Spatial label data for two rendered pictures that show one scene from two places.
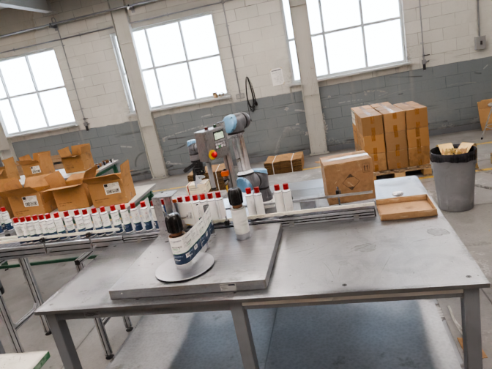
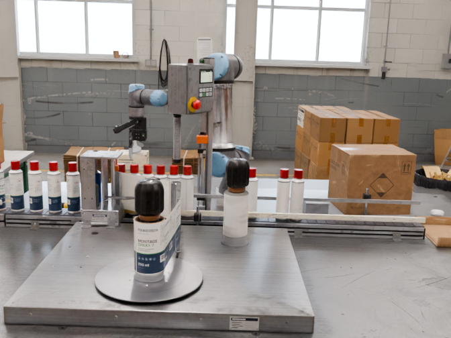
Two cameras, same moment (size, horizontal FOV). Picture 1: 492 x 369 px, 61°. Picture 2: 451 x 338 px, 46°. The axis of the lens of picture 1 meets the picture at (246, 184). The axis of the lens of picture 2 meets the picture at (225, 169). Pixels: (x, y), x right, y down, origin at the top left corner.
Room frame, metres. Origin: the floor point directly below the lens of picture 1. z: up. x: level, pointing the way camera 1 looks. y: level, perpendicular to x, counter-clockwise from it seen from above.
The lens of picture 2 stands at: (0.58, 0.53, 1.54)
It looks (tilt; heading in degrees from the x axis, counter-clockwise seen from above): 13 degrees down; 346
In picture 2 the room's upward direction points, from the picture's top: 2 degrees clockwise
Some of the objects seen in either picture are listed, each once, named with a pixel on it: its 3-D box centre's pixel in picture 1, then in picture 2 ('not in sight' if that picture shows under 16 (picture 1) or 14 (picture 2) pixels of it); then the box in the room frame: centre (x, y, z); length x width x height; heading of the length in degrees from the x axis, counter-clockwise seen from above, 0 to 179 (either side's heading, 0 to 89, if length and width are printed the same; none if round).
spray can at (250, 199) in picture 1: (250, 203); not in sight; (2.52, -0.01, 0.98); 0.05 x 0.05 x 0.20
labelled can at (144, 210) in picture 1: (146, 215); (54, 186); (2.69, 0.70, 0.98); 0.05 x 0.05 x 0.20
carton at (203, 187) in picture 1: (198, 187); (131, 159); (3.15, 0.37, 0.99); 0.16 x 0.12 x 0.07; 79
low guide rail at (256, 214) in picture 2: (283, 213); (288, 216); (2.43, -0.19, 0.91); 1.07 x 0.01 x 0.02; 76
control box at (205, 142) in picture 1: (211, 143); (191, 88); (2.64, 0.16, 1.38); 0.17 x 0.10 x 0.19; 131
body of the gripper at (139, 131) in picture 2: (198, 167); (137, 128); (3.15, 0.34, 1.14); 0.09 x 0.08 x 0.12; 79
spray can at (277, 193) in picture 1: (279, 200); (282, 194); (2.47, -0.18, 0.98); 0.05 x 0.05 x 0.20
